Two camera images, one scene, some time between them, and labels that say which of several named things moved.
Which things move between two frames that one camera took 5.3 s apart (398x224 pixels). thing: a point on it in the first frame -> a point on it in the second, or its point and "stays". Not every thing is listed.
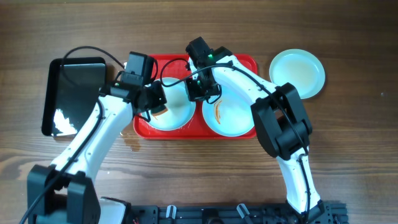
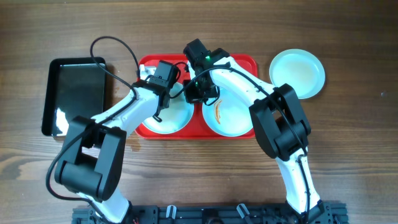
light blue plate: [300, 67] stays
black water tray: [72, 87] stays
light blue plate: [231, 116] stays
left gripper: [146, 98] -> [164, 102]
